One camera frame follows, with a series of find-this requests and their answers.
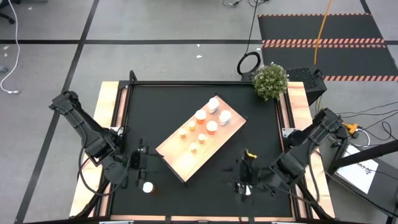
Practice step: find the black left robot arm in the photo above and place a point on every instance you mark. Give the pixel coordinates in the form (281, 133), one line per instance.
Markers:
(84, 130)

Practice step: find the black office chair base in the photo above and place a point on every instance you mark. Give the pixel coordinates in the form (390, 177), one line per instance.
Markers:
(7, 18)

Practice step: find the yellow tape tag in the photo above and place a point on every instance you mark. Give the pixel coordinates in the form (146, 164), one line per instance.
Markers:
(249, 154)

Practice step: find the black striped floor mat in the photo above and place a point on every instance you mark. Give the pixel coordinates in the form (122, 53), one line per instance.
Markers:
(323, 59)

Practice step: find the black table edge frame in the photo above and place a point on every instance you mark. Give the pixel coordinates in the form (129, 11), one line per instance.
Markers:
(186, 83)

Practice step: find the white supplement bottle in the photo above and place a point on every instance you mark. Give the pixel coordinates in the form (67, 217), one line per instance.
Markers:
(213, 105)
(224, 117)

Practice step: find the black perforated computer tower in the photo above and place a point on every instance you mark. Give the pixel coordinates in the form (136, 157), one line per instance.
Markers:
(306, 84)

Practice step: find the black side stand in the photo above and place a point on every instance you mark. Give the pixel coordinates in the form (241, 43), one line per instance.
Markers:
(367, 154)

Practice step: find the small orange pill bottle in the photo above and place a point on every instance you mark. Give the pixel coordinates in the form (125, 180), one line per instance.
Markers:
(201, 138)
(191, 125)
(182, 133)

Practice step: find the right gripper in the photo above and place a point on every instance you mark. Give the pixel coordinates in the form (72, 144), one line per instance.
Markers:
(250, 171)

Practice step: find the green potted plant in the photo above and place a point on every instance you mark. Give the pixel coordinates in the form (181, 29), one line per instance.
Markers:
(270, 81)

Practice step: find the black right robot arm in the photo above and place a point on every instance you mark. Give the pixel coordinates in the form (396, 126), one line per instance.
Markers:
(311, 137)

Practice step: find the white printed sheet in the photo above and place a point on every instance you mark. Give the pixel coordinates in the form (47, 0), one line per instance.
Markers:
(357, 174)

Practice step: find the black arched corner bracket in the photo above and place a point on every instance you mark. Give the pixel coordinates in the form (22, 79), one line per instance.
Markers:
(133, 76)

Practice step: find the yellow power plug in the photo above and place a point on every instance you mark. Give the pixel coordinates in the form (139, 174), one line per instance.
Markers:
(351, 127)

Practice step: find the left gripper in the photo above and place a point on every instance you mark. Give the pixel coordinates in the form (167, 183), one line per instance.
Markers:
(138, 160)

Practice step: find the small white cap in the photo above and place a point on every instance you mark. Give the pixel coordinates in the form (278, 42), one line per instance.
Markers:
(193, 147)

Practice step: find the white round cap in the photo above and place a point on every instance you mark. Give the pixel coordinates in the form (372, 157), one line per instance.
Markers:
(148, 187)

